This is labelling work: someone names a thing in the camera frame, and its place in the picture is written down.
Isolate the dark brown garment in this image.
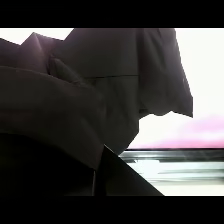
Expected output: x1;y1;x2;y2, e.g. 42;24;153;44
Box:
0;27;194;171

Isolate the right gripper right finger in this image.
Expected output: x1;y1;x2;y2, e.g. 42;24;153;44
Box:
94;144;165;197

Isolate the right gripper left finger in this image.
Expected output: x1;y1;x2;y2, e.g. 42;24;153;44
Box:
0;132;97;197

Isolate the silver frame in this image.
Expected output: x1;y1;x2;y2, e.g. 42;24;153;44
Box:
119;148;224;188

